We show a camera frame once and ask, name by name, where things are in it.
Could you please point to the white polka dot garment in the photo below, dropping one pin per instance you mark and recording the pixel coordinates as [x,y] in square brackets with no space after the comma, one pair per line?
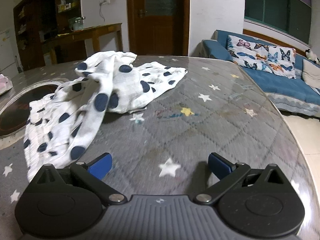
[120,92]

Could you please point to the round built-in cooktop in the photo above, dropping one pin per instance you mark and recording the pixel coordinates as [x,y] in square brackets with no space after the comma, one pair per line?
[20,105]

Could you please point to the grey star print tablecloth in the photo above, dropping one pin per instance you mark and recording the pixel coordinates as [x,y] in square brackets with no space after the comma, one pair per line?
[175,130]

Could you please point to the dark glass window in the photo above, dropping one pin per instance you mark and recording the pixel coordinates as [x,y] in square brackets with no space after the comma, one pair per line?
[280,7]

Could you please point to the white wall socket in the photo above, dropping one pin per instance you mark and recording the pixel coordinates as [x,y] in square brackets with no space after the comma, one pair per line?
[105,1]

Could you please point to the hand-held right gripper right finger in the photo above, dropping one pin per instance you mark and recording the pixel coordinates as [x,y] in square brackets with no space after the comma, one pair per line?
[220,166]

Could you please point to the beige pillow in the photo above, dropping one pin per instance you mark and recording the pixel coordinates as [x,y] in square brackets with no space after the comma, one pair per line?
[312,73]

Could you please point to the blue sofa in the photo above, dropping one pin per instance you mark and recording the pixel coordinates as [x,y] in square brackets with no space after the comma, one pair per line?
[275,85]

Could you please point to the butterfly print pillow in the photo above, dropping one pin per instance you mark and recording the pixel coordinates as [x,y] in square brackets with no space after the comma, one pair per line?
[260,55]

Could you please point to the black and white plush toy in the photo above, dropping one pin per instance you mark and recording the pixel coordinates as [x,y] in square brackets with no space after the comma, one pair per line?
[312,55]

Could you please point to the dark wooden cabinet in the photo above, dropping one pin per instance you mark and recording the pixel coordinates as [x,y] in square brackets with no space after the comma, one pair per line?
[37,17]

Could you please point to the brown wooden door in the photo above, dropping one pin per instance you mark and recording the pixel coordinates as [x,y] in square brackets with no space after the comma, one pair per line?
[155,30]

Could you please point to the pink tissue pack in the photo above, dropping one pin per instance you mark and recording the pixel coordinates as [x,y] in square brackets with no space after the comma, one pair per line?
[4,83]

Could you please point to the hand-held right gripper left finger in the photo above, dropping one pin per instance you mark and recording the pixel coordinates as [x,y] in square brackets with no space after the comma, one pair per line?
[100,166]

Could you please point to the white refrigerator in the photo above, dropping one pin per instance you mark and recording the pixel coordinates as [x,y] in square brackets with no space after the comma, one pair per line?
[6,52]

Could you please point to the wooden side desk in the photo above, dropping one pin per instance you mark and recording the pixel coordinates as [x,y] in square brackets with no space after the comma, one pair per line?
[100,31]

